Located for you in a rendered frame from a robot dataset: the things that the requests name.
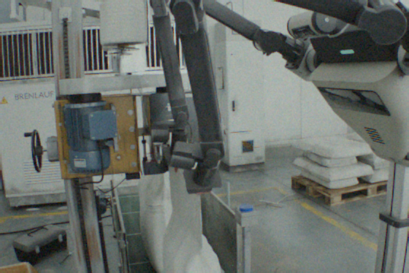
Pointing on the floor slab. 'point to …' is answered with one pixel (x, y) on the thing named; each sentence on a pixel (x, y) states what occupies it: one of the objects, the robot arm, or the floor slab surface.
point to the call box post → (246, 249)
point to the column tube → (77, 61)
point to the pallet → (333, 197)
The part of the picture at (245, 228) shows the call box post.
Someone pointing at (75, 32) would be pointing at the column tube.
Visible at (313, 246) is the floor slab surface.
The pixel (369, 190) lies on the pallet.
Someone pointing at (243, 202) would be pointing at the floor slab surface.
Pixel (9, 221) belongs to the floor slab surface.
